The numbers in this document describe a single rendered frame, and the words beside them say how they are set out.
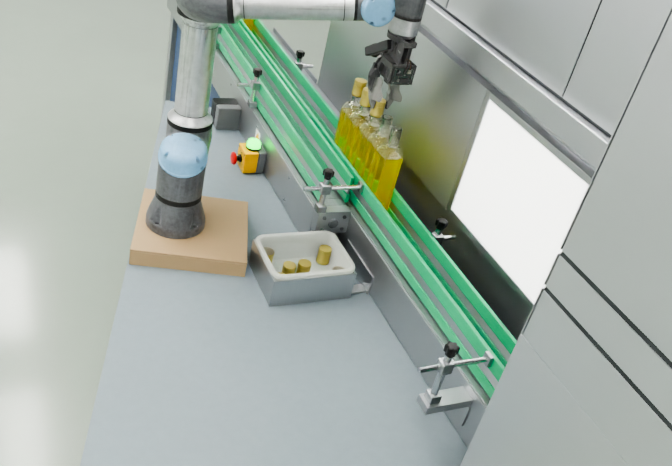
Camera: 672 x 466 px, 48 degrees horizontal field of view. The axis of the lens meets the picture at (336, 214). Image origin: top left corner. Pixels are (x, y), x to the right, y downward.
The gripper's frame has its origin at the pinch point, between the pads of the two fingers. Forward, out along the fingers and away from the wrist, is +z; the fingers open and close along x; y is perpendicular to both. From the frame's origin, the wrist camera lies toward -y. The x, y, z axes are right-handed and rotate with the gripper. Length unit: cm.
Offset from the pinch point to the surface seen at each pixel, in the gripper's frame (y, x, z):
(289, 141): -20.7, -13.4, 23.1
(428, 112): 6.1, 11.7, -0.4
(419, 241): 30.3, 2.9, 23.2
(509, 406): 97, -24, 3
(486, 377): 74, -5, 24
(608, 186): 97, -24, -37
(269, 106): -39.3, -13.6, 21.4
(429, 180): 15.4, 11.6, 14.8
